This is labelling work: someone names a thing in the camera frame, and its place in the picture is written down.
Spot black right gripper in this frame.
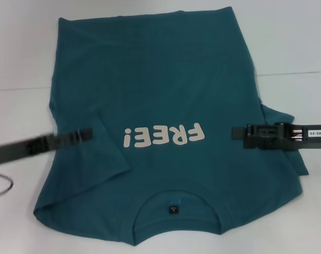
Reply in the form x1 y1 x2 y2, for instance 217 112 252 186
231 122 321 157

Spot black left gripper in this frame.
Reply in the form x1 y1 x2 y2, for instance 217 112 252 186
0 127 94 166

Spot teal FREE print t-shirt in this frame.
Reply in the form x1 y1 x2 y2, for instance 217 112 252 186
33 9 309 240

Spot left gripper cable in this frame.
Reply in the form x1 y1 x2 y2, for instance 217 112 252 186
0 165 14 199

